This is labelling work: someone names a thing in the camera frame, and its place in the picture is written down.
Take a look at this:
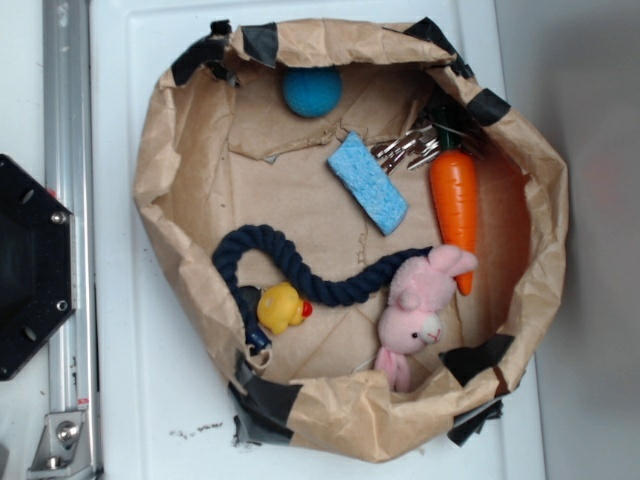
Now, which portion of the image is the light blue rectangular sponge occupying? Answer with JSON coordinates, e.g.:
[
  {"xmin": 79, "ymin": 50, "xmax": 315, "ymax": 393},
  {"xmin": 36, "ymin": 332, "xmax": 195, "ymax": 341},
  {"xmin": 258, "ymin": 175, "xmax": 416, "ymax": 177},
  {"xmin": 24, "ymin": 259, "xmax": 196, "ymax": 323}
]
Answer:
[{"xmin": 327, "ymin": 131, "xmax": 409, "ymax": 236}]

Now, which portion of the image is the brown paper bag bin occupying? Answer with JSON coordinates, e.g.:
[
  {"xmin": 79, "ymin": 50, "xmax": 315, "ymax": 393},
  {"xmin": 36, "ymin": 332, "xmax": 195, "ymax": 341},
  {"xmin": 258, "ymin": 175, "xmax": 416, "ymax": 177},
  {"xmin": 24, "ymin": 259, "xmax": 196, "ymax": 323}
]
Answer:
[{"xmin": 134, "ymin": 19, "xmax": 568, "ymax": 463}]

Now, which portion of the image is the yellow rubber duck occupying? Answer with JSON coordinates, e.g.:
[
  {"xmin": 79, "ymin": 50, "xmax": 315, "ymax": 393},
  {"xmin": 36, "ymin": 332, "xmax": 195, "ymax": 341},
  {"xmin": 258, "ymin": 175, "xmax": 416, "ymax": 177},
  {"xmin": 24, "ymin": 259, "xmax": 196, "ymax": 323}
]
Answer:
[{"xmin": 257, "ymin": 282, "xmax": 313, "ymax": 335}]

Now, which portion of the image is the pink plush bunny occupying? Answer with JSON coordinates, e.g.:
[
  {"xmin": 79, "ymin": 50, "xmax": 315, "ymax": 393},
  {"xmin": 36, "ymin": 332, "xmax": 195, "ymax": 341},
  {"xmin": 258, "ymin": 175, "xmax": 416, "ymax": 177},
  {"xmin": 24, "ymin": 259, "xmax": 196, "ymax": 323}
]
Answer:
[{"xmin": 374, "ymin": 245, "xmax": 478, "ymax": 393}]

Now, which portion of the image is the orange plastic toy carrot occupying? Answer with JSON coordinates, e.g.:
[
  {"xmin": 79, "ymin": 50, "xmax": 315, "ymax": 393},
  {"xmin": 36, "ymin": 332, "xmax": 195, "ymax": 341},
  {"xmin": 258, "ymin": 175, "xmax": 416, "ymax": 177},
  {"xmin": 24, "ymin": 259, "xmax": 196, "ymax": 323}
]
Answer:
[{"xmin": 428, "ymin": 108, "xmax": 478, "ymax": 297}]

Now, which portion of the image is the blue felt ball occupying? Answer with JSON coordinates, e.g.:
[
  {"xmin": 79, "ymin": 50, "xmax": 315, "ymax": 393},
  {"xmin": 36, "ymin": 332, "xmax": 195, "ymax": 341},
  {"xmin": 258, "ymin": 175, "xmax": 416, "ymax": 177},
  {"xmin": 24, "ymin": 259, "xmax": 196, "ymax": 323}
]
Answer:
[{"xmin": 282, "ymin": 67, "xmax": 343, "ymax": 118}]

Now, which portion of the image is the navy blue twisted rope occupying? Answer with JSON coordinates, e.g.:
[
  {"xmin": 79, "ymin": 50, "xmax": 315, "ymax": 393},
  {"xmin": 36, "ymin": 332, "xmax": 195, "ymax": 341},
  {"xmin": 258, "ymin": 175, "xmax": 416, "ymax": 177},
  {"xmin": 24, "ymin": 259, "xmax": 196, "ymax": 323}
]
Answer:
[{"xmin": 211, "ymin": 224, "xmax": 434, "ymax": 357}]

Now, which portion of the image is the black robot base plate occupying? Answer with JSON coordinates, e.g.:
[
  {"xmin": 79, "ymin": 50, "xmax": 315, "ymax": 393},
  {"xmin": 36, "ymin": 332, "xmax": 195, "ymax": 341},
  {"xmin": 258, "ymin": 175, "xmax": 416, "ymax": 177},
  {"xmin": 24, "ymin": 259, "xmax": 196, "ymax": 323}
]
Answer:
[{"xmin": 1, "ymin": 155, "xmax": 75, "ymax": 381}]

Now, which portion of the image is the metal corner bracket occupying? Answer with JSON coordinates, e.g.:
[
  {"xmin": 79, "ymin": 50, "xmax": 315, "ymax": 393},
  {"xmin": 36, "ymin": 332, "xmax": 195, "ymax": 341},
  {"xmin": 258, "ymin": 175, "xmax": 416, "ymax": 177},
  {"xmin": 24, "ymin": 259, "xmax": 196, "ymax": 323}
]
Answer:
[{"xmin": 26, "ymin": 411, "xmax": 95, "ymax": 479}]

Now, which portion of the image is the aluminium extrusion rail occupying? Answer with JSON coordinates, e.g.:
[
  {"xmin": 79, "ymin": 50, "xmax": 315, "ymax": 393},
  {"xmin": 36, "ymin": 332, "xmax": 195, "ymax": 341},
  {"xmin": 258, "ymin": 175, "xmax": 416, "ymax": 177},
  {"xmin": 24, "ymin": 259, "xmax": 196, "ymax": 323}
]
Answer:
[{"xmin": 41, "ymin": 0, "xmax": 104, "ymax": 480}]

